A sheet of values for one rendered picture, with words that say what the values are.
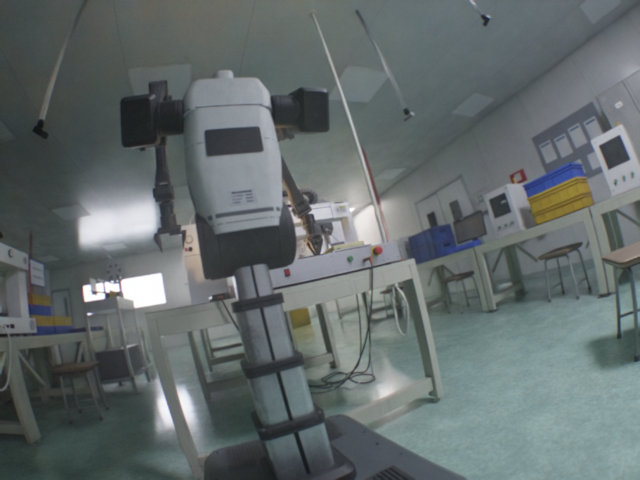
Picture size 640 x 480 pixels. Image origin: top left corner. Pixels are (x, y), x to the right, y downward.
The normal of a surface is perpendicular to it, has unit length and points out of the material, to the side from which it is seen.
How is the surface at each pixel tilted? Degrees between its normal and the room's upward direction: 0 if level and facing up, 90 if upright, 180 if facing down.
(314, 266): 90
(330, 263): 90
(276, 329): 90
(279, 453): 90
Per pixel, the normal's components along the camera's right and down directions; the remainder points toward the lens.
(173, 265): 0.33, -0.25
